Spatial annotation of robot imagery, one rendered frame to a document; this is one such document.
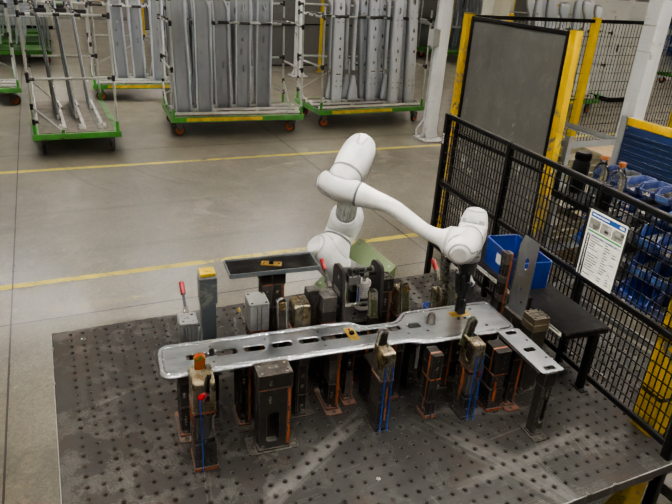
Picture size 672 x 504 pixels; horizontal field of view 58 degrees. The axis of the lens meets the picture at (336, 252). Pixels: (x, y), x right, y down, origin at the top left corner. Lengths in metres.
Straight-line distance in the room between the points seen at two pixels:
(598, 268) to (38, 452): 2.75
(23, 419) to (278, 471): 1.85
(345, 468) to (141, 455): 0.70
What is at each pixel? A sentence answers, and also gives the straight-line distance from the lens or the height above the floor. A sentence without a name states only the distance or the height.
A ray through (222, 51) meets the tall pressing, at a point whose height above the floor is 1.08.
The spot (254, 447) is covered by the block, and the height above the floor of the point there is 0.70.
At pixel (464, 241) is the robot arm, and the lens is 2.17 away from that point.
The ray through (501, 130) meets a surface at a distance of 4.90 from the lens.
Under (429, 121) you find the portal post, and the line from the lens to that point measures 9.36.
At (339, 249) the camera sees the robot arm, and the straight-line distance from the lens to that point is 2.97.
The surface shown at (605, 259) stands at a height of 1.28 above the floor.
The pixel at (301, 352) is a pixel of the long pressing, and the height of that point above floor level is 1.00.
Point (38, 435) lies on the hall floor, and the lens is 3.61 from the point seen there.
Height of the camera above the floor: 2.26
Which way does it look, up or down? 25 degrees down
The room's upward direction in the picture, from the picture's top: 4 degrees clockwise
